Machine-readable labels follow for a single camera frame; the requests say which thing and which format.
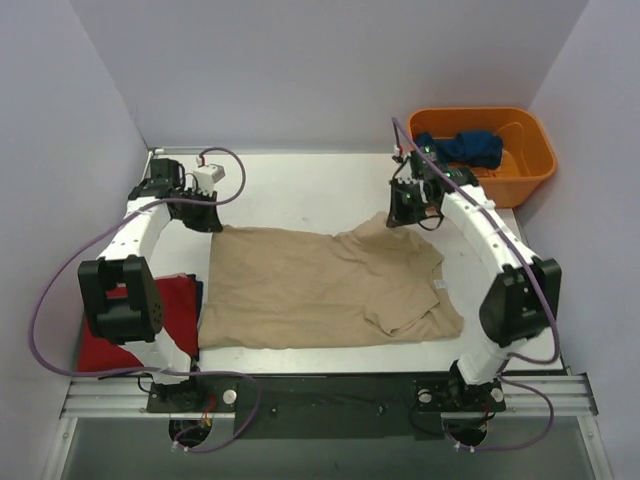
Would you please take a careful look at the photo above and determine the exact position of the beige t shirt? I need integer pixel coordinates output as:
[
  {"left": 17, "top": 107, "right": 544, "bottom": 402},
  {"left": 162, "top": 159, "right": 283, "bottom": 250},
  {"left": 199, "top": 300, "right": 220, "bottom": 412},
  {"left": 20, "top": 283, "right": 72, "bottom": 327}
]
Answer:
[{"left": 198, "top": 213, "right": 464, "bottom": 349}]

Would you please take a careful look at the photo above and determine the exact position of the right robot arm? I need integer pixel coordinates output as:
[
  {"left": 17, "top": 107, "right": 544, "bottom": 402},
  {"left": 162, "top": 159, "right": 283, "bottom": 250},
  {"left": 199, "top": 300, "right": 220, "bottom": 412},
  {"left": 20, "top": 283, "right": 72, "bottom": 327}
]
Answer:
[{"left": 386, "top": 149, "right": 562, "bottom": 409}]

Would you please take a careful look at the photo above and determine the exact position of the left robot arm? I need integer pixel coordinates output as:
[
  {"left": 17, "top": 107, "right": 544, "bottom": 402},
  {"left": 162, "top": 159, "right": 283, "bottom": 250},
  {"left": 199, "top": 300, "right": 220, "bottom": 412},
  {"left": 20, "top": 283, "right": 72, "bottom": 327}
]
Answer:
[{"left": 78, "top": 158, "right": 225, "bottom": 412}]

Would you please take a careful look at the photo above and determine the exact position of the folded red t shirt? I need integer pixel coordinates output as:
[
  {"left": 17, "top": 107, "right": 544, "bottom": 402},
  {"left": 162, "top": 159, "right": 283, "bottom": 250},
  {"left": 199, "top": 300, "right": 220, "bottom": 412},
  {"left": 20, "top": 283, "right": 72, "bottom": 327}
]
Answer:
[{"left": 76, "top": 274, "right": 204, "bottom": 372}]

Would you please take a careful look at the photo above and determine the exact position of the crumpled blue t shirt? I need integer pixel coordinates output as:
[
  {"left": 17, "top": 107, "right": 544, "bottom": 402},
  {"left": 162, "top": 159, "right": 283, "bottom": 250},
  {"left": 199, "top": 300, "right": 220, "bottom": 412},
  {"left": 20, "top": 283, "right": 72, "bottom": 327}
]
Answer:
[{"left": 415, "top": 130, "right": 504, "bottom": 170}]

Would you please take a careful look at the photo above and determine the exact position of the orange plastic basket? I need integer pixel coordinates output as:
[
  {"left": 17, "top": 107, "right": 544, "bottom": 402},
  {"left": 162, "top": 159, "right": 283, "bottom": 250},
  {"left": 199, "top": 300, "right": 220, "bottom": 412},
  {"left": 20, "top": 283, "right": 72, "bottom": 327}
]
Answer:
[{"left": 408, "top": 107, "right": 556, "bottom": 209}]

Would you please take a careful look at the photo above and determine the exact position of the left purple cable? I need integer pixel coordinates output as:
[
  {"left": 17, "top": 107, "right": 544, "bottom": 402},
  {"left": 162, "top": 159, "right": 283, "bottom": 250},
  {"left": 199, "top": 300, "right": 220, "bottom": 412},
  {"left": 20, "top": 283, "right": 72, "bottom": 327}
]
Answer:
[{"left": 27, "top": 146, "right": 264, "bottom": 455}]

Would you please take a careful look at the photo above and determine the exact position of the purple cable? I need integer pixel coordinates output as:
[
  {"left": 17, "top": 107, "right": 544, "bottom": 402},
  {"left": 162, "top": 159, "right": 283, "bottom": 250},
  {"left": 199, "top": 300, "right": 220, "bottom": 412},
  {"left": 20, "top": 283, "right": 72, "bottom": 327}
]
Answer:
[
  {"left": 27, "top": 146, "right": 264, "bottom": 455},
  {"left": 389, "top": 117, "right": 561, "bottom": 454}
]

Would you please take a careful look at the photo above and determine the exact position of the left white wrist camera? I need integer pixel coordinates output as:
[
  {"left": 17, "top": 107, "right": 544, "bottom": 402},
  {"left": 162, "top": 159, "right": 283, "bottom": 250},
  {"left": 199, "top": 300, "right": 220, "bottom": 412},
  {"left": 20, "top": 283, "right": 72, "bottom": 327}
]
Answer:
[{"left": 192, "top": 157, "right": 226, "bottom": 196}]

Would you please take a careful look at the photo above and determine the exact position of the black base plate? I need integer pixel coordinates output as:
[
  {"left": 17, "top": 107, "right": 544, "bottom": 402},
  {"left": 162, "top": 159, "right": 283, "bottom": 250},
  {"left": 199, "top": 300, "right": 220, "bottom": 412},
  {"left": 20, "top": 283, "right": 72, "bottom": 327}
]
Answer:
[{"left": 147, "top": 372, "right": 506, "bottom": 443}]

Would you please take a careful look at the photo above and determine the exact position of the aluminium rail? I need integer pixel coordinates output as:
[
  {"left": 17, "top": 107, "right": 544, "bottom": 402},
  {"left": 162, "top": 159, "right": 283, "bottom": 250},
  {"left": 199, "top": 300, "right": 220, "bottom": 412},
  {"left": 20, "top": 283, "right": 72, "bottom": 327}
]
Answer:
[{"left": 60, "top": 374, "right": 599, "bottom": 419}]

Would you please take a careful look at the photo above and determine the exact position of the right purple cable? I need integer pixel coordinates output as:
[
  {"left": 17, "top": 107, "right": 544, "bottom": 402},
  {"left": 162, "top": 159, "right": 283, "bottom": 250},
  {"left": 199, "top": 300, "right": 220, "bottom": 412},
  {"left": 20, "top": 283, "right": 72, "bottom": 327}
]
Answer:
[{"left": 389, "top": 117, "right": 561, "bottom": 454}]

